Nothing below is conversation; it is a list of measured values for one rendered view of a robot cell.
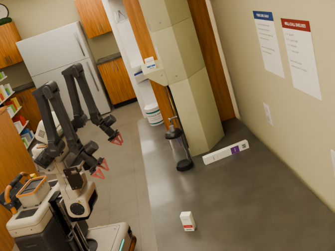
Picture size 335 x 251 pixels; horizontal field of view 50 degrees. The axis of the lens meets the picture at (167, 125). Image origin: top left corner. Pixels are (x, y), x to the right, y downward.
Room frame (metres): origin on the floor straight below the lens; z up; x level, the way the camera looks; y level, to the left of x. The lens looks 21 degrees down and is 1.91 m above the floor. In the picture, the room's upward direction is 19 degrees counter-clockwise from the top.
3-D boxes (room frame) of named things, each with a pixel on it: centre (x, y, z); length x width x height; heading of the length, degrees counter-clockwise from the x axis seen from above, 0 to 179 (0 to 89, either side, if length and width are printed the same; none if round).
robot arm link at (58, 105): (2.02, 0.56, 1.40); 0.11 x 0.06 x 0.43; 166
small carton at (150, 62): (2.04, -0.02, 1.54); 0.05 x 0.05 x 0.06; 87
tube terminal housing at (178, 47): (2.11, -0.20, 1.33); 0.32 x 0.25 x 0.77; 1
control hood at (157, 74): (2.10, -0.02, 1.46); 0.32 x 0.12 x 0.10; 1
